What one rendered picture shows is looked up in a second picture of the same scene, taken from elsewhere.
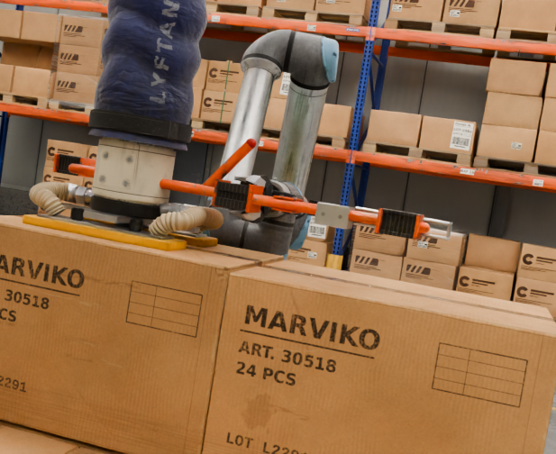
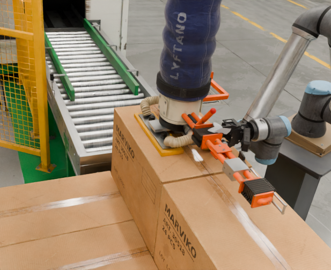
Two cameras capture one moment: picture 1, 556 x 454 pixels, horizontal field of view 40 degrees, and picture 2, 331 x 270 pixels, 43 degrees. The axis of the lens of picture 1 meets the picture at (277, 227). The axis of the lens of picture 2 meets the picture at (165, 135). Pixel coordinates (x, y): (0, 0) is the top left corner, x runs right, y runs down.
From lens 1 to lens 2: 1.30 m
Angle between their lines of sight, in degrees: 53
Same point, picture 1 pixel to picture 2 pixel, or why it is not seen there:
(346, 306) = (188, 230)
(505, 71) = not seen: outside the picture
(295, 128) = not seen: outside the picture
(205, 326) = (156, 202)
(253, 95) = (286, 53)
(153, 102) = (171, 77)
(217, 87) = not seen: outside the picture
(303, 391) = (176, 254)
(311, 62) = not seen: outside the picture
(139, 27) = (167, 37)
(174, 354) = (149, 206)
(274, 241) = (262, 151)
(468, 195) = not seen: outside the picture
